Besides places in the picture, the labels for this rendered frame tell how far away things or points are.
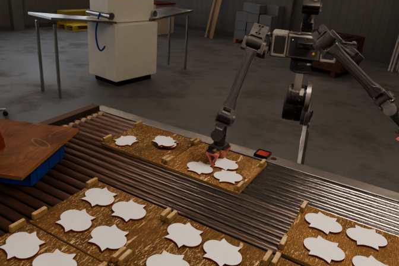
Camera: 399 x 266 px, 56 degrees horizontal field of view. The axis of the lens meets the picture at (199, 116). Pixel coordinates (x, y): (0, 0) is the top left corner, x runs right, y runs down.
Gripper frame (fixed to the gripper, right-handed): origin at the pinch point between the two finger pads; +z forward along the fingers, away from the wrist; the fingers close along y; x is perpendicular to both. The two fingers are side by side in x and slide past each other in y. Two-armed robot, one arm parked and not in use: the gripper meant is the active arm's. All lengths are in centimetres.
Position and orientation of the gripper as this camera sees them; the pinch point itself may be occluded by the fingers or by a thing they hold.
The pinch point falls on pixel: (217, 160)
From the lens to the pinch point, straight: 190.2
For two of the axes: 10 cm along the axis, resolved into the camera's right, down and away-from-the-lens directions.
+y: 5.2, -2.3, 8.2
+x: -8.5, -2.5, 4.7
